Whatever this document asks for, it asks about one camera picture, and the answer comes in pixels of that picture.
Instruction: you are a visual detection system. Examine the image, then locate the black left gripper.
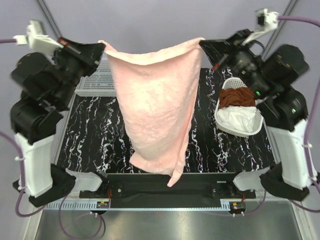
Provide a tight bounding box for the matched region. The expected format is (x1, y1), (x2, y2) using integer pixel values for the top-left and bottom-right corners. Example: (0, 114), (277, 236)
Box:
(49, 36), (105, 108)

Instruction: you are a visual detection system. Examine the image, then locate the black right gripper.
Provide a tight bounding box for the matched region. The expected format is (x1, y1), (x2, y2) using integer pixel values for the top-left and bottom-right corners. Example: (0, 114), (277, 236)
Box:
(200, 28), (273, 99)

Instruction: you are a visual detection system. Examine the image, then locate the pink towel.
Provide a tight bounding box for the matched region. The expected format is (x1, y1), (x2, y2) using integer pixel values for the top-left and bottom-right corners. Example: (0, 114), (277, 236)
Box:
(104, 38), (203, 187)

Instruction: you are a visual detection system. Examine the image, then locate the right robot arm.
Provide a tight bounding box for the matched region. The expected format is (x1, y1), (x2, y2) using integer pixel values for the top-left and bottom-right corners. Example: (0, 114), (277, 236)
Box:
(199, 29), (319, 202)

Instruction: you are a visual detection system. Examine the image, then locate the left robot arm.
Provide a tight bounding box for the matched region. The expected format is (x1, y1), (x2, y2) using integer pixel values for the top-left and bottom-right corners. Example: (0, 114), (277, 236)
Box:
(10, 37), (108, 207)

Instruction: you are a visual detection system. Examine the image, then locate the white rectangular mesh basket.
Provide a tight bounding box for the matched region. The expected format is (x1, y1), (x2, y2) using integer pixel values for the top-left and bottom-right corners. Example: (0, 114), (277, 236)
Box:
(75, 57), (116, 97)

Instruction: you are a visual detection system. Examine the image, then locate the white oval laundry basket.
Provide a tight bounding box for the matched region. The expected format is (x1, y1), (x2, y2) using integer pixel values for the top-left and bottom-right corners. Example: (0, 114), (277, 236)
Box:
(214, 77), (263, 137)

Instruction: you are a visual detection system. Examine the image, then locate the brown towel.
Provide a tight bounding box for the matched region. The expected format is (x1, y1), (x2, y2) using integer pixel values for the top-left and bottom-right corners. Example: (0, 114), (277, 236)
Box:
(218, 87), (256, 109)

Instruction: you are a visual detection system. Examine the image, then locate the white towel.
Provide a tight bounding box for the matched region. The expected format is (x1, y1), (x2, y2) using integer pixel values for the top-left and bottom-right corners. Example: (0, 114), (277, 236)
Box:
(216, 106), (257, 133)

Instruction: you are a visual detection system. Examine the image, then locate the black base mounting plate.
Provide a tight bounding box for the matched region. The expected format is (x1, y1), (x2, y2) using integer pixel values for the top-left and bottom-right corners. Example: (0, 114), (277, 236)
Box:
(79, 173), (256, 199)

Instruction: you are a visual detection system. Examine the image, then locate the left connector board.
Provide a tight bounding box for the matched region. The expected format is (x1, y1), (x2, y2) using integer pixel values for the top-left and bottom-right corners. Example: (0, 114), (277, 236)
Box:
(96, 200), (110, 209)

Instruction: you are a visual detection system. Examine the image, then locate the connector board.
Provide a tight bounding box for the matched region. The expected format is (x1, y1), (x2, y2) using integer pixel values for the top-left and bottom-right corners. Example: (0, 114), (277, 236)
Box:
(232, 201), (246, 210)
(96, 200), (110, 209)

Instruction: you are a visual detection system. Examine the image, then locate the right connector board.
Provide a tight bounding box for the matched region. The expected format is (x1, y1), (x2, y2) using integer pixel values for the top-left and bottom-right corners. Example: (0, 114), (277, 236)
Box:
(232, 201), (246, 210)

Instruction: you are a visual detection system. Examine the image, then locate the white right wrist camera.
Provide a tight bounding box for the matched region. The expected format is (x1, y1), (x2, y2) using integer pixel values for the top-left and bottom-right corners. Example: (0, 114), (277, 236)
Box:
(242, 8), (279, 46)

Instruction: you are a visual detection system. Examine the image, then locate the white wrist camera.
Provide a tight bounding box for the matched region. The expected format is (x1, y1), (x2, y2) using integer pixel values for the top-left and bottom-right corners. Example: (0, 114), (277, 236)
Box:
(242, 8), (279, 46)
(13, 19), (63, 55)

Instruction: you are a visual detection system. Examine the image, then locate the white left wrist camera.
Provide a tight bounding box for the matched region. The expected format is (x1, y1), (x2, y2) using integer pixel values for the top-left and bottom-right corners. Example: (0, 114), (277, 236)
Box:
(13, 19), (63, 55)

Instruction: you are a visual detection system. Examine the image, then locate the aluminium frame rail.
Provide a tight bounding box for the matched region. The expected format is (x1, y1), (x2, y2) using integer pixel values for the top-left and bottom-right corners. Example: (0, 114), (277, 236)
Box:
(33, 181), (305, 212)

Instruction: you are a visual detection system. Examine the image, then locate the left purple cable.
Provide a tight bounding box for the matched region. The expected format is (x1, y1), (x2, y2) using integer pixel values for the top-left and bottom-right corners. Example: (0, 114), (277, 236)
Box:
(0, 37), (106, 237)

